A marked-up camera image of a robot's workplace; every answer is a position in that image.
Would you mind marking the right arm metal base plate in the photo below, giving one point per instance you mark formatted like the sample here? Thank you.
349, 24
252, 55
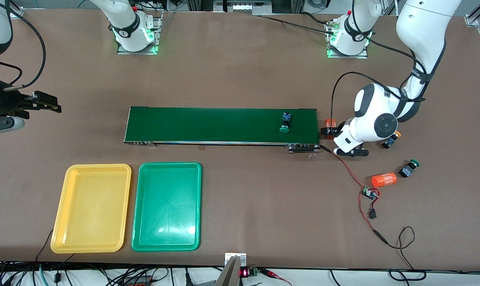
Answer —
159, 35

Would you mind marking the red digit display module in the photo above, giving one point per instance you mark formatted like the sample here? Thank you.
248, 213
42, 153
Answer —
244, 273

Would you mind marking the green mushroom push button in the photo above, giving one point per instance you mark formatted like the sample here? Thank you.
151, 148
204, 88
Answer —
407, 170
286, 119

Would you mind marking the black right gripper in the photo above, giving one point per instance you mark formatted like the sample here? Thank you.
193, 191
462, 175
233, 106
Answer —
6, 104

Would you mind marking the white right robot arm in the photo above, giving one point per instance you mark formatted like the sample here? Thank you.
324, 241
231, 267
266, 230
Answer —
124, 20

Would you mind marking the green plastic tray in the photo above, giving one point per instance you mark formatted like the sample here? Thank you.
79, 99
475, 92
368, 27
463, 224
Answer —
166, 206

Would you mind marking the small controller circuit board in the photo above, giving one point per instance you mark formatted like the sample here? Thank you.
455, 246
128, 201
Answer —
370, 193

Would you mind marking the silver metal box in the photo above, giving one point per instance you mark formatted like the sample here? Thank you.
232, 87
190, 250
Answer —
241, 6

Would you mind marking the yellow mushroom push button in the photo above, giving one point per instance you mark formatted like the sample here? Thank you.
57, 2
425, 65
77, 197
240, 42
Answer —
390, 142

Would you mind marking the orange printed cylinder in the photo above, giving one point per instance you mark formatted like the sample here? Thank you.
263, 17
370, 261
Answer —
332, 123
384, 180

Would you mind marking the red clip lead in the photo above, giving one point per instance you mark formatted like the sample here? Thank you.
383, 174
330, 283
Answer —
272, 273

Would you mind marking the yellow plastic tray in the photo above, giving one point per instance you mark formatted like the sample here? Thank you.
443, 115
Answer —
91, 208

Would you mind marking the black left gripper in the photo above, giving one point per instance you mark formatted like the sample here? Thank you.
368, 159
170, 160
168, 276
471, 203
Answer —
328, 131

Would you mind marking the grey metal camera bracket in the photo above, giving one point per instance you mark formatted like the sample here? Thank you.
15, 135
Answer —
232, 274

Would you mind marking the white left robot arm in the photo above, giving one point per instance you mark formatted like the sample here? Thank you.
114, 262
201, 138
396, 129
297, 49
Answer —
422, 31

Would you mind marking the aluminium frame corner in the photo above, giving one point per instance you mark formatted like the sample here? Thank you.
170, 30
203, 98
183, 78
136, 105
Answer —
17, 12
472, 20

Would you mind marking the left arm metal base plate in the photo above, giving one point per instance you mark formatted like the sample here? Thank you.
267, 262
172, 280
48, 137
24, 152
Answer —
363, 55

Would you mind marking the green conveyor belt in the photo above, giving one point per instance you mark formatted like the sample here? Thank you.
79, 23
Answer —
224, 125

